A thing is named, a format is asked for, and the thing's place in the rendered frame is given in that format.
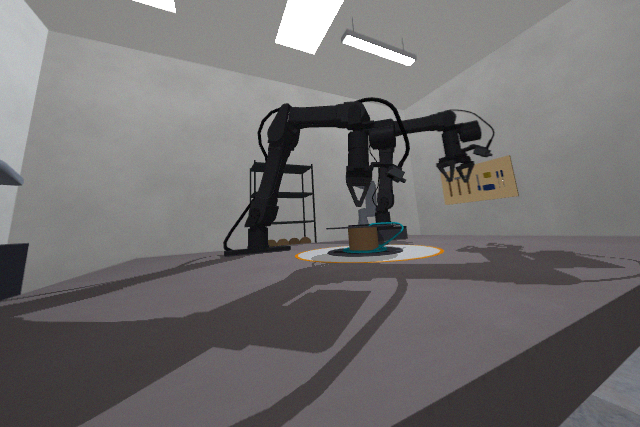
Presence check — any white circular mat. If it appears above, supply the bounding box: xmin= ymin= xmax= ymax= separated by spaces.
xmin=298 ymin=245 xmax=440 ymax=262

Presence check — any turquoise wire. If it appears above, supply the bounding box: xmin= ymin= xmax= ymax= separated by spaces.
xmin=343 ymin=222 xmax=404 ymax=253

